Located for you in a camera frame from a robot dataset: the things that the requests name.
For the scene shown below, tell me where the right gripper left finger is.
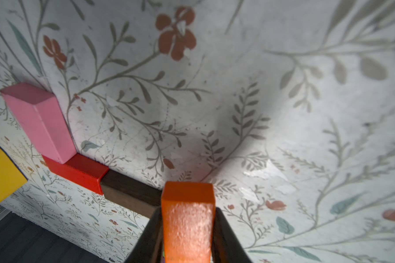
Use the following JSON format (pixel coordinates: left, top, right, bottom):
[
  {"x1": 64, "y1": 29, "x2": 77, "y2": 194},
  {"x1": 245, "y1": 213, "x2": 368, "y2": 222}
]
[{"x1": 124, "y1": 207, "x2": 163, "y2": 263}]

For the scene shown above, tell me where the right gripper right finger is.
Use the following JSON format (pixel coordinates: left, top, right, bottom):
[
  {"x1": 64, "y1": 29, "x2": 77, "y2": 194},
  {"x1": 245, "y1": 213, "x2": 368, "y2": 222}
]
[{"x1": 211, "y1": 208, "x2": 252, "y2": 263}]

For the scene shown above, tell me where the brown building block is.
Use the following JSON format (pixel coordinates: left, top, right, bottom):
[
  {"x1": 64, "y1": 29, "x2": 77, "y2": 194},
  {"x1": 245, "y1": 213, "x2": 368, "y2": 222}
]
[{"x1": 100, "y1": 170, "x2": 162, "y2": 218}]

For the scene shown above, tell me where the orange building block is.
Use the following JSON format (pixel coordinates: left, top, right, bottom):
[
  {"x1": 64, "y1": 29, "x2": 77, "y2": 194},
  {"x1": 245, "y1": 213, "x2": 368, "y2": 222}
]
[{"x1": 161, "y1": 181, "x2": 216, "y2": 263}]

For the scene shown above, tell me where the red building block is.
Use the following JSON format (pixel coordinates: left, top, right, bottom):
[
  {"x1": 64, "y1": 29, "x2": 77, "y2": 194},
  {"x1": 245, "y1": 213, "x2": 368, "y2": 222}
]
[{"x1": 42, "y1": 153, "x2": 109, "y2": 195}]

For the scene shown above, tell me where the pink building block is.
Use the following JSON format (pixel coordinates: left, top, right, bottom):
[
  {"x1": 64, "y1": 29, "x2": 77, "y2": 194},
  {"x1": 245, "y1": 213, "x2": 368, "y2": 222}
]
[{"x1": 0, "y1": 83, "x2": 77, "y2": 163}]

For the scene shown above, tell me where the floral table mat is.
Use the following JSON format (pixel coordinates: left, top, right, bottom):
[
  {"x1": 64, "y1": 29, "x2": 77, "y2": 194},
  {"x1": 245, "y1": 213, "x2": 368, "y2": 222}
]
[{"x1": 0, "y1": 1, "x2": 395, "y2": 263}]

